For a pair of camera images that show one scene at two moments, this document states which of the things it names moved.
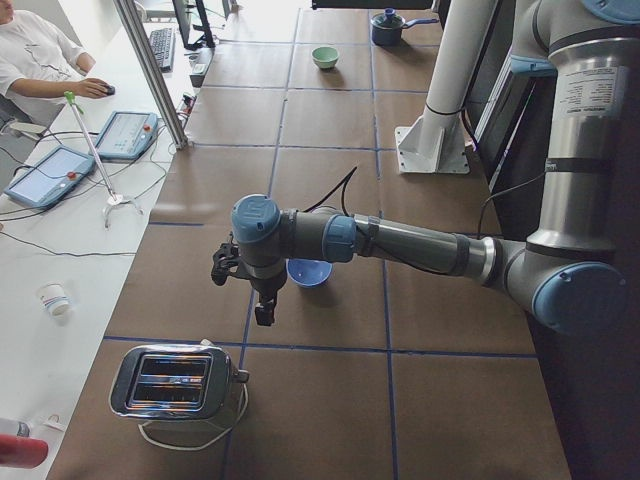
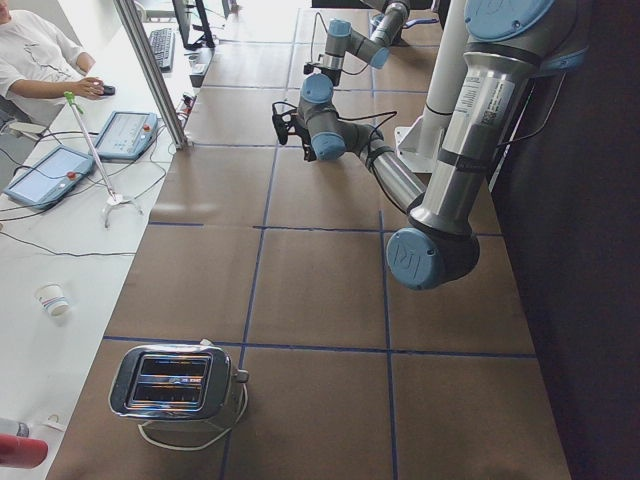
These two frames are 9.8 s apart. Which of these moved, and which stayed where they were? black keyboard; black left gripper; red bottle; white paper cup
Moved: black left gripper
Stayed: red bottle; black keyboard; white paper cup
